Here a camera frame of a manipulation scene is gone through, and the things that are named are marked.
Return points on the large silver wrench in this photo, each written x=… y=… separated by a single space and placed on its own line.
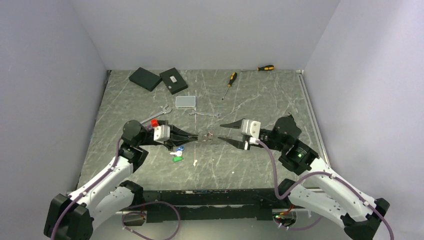
x=164 y=110

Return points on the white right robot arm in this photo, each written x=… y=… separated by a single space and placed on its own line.
x=303 y=178

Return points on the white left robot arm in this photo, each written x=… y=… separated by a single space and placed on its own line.
x=76 y=215

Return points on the key with green tag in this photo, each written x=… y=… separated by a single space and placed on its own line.
x=177 y=159

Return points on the key with blue tag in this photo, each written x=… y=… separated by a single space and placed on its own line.
x=181 y=148

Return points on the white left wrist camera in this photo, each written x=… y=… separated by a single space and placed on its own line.
x=161 y=133

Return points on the small silver wrench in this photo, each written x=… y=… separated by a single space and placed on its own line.
x=216 y=115

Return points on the black box with label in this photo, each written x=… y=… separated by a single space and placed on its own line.
x=173 y=81

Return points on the black flat box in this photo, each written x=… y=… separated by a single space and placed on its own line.
x=145 y=79

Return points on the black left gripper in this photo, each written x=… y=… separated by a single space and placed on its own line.
x=177 y=137

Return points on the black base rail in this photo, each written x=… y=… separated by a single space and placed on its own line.
x=260 y=204

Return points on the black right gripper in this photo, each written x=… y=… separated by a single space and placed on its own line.
x=238 y=144

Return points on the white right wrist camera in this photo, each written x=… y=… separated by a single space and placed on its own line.
x=251 y=129

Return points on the key with white tag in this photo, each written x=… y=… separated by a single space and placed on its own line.
x=177 y=153

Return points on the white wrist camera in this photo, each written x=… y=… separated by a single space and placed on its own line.
x=161 y=133
x=251 y=129

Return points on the orange black screwdriver at wall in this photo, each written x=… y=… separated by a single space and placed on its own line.
x=261 y=69

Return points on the white network switch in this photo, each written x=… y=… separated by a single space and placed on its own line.
x=185 y=102

